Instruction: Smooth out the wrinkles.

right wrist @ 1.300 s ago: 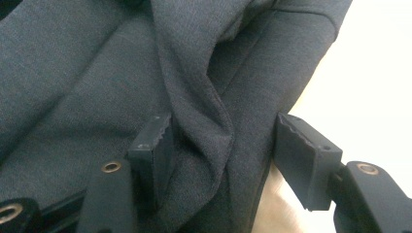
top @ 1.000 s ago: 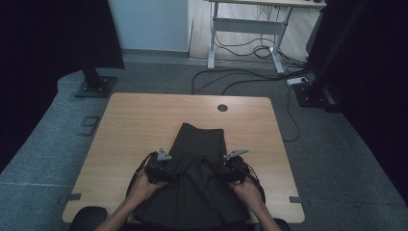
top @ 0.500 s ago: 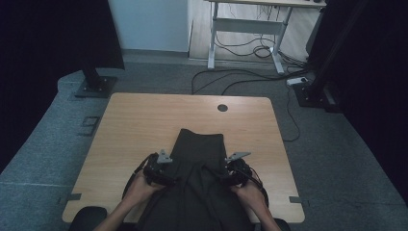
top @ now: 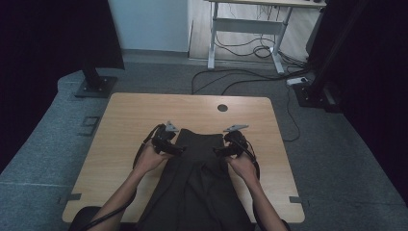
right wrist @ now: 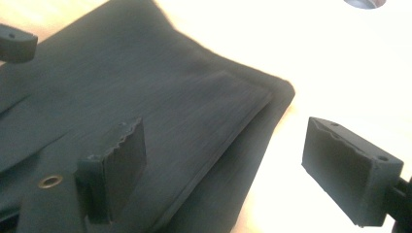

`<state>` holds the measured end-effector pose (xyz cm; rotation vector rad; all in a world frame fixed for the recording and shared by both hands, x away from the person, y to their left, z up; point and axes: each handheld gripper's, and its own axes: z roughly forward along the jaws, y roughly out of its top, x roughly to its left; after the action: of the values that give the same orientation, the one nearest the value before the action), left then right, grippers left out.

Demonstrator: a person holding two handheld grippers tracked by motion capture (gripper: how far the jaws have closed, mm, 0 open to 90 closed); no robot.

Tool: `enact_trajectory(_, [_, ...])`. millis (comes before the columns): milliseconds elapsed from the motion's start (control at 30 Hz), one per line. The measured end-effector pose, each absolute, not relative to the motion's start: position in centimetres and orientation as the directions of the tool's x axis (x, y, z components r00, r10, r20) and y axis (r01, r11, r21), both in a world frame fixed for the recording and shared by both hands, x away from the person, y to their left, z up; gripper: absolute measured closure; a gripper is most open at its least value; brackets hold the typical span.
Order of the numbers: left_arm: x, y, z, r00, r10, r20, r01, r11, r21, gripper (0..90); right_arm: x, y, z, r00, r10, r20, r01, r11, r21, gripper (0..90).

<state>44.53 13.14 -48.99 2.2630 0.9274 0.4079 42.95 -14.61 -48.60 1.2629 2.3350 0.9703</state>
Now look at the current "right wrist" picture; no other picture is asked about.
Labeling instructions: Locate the dark grey cloth garment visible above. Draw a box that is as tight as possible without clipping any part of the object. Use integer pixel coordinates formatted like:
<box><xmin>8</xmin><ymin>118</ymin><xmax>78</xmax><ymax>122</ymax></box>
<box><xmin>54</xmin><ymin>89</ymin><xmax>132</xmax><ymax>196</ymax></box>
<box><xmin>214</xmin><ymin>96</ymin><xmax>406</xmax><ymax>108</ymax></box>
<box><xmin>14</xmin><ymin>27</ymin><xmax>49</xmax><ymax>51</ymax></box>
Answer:
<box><xmin>0</xmin><ymin>0</ymin><xmax>296</xmax><ymax>233</ymax></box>

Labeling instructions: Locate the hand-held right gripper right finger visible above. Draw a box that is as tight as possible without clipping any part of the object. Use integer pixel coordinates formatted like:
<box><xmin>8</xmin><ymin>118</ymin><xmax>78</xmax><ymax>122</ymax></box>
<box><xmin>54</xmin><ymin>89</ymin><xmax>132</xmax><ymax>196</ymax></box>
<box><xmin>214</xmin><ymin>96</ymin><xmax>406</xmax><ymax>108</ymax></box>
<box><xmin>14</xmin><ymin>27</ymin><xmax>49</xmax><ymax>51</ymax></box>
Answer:
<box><xmin>301</xmin><ymin>116</ymin><xmax>405</xmax><ymax>227</ymax></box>

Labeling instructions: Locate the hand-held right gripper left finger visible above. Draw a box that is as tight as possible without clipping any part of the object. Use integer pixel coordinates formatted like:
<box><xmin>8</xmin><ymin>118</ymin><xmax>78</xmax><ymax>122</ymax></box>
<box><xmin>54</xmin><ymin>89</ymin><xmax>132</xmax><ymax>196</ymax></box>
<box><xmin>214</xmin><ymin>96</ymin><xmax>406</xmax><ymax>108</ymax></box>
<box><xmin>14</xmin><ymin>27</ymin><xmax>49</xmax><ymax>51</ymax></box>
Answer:
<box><xmin>74</xmin><ymin>116</ymin><xmax>148</xmax><ymax>225</ymax></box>

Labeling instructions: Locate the grey round object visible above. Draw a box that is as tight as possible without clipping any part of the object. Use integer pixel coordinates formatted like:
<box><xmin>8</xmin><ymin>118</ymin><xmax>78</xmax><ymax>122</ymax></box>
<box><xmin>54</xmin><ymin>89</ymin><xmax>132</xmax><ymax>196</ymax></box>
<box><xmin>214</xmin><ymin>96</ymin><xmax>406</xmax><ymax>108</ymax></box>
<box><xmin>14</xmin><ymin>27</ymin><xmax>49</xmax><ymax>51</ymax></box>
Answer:
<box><xmin>343</xmin><ymin>0</ymin><xmax>388</xmax><ymax>11</ymax></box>

